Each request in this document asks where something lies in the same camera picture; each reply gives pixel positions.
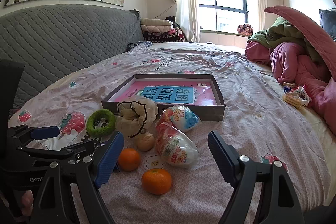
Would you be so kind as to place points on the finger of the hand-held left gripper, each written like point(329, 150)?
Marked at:
point(65, 151)
point(47, 132)

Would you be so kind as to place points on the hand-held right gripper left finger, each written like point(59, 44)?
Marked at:
point(107, 161)

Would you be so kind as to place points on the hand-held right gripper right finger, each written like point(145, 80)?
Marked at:
point(221, 158)

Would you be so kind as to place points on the mandarin orange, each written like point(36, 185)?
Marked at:
point(156, 182)
point(130, 159)

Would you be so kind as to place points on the walnut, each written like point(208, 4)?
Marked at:
point(144, 142)

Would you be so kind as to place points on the toy egg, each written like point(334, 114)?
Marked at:
point(189, 119)
point(178, 148)

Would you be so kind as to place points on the grey shallow cardboard box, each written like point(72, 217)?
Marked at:
point(210, 114)

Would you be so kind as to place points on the cream mesh scrunchie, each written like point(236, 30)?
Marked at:
point(149, 111)

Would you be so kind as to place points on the person's left hand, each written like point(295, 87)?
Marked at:
point(27, 200)

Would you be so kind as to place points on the grey quilted headboard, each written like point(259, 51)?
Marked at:
point(65, 35)

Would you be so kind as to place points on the small blue snack packet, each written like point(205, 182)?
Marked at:
point(288, 86)

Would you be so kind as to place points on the pink cushion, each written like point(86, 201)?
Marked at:
point(258, 52)

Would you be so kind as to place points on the pink fleece garment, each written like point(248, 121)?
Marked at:
point(302, 69)

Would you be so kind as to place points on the dark patterned cloth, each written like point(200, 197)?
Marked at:
point(139, 45)

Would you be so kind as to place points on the patterned folded blanket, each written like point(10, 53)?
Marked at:
point(244, 29)

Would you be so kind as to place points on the dark checked folded blanket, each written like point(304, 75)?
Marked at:
point(162, 37)

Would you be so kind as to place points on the pink folded blanket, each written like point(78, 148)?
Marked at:
point(157, 29)

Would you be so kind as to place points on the black clothing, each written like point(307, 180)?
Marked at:
point(172, 20)

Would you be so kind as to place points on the cream folded blanket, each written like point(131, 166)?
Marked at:
point(155, 22)

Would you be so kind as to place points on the pink quilted blanket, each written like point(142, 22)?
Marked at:
point(302, 22)

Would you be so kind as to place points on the black television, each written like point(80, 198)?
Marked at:
point(328, 24)

